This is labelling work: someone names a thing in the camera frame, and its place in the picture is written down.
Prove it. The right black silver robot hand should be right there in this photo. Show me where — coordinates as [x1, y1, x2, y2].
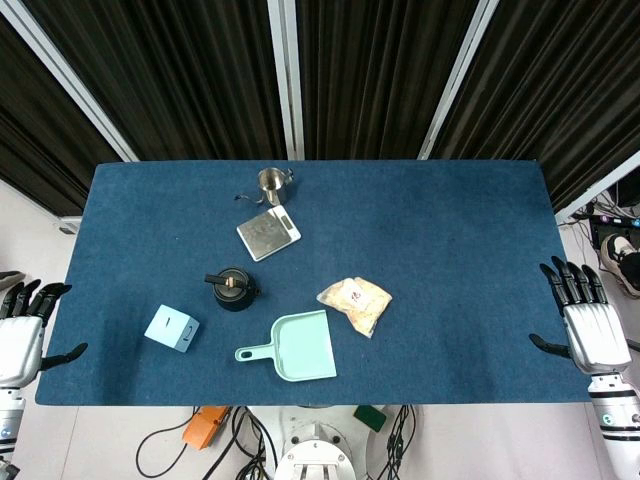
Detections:
[528, 255, 632, 374]

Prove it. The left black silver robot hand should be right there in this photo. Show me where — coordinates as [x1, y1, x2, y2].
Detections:
[0, 280, 89, 389]

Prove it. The black cast iron teapot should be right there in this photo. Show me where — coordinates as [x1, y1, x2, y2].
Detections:
[204, 267, 262, 313]

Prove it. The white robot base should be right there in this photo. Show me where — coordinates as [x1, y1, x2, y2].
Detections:
[273, 405, 370, 480]

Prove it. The black and white sneaker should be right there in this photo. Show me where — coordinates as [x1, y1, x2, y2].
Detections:
[599, 233, 640, 297]

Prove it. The black power strip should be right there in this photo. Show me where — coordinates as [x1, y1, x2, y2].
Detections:
[588, 213, 640, 230]

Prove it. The light blue foam cube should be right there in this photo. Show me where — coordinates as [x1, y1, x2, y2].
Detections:
[143, 303, 201, 354]

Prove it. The blue felt table cloth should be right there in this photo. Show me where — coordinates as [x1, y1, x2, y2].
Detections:
[33, 159, 596, 407]

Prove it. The dark pleated curtain panel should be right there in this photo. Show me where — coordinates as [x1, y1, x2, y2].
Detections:
[428, 0, 640, 214]
[22, 0, 290, 162]
[0, 14, 122, 217]
[293, 0, 485, 161]

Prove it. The orange box device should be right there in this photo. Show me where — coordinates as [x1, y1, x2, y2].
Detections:
[181, 405, 233, 446]

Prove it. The dark green pad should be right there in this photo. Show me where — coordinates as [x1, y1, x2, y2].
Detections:
[352, 405, 388, 433]

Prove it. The clear bag of yellow snacks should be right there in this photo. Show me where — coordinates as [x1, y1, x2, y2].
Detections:
[316, 276, 394, 341]

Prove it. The silver digital kitchen scale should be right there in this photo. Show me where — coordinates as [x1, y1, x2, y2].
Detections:
[235, 204, 303, 263]

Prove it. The mint green plastic dustpan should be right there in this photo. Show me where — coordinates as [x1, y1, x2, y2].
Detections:
[234, 309, 339, 384]

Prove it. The steel gooseneck pour-over kettle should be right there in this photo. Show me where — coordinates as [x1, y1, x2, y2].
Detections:
[233, 167, 296, 207]

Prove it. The white metal frame post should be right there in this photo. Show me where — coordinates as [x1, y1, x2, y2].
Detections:
[0, 8, 140, 163]
[266, 0, 306, 161]
[417, 0, 501, 161]
[553, 148, 640, 225]

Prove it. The black looped cable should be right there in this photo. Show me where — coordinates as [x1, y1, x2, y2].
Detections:
[135, 423, 192, 479]

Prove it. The black cable bundle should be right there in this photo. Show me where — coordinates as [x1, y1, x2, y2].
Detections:
[202, 405, 279, 480]

